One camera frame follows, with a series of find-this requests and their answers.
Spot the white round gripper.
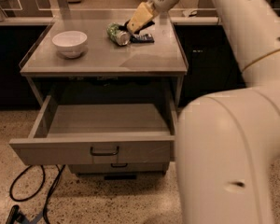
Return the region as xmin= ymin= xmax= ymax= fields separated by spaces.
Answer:
xmin=127 ymin=0 xmax=179 ymax=34

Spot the black rxbar chocolate bar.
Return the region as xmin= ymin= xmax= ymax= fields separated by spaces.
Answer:
xmin=123 ymin=21 xmax=155 ymax=35

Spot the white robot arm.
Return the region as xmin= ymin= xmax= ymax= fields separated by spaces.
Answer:
xmin=175 ymin=0 xmax=280 ymax=224

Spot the grey open top drawer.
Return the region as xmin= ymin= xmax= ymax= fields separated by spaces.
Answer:
xmin=9 ymin=96 xmax=176 ymax=165

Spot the grey lower drawer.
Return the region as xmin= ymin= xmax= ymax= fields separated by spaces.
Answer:
xmin=68 ymin=162 xmax=169 ymax=175

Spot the blue snack bar wrapper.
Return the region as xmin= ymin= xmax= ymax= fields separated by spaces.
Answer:
xmin=130 ymin=34 xmax=154 ymax=43

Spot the green crushed soda can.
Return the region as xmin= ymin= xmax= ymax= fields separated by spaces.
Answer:
xmin=106 ymin=23 xmax=131 ymax=46

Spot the white ceramic bowl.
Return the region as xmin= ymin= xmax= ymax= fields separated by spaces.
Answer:
xmin=52 ymin=31 xmax=88 ymax=59

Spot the grey cabinet counter unit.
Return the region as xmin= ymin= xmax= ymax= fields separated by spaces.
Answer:
xmin=21 ymin=9 xmax=188 ymax=112

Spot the clear acrylic barrier panel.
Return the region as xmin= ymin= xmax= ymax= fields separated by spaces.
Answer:
xmin=0 ymin=0 xmax=280 ymax=22

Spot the black plug device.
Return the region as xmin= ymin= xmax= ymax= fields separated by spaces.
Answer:
xmin=6 ymin=205 xmax=24 ymax=224

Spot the black drawer handle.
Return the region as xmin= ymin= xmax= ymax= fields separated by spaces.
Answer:
xmin=110 ymin=163 xmax=128 ymax=168
xmin=90 ymin=147 xmax=119 ymax=157

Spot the black lower drawer handle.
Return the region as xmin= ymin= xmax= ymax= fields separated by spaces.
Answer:
xmin=110 ymin=163 xmax=128 ymax=168

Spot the black looped floor cable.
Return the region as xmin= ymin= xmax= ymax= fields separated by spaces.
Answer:
xmin=8 ymin=164 xmax=47 ymax=203

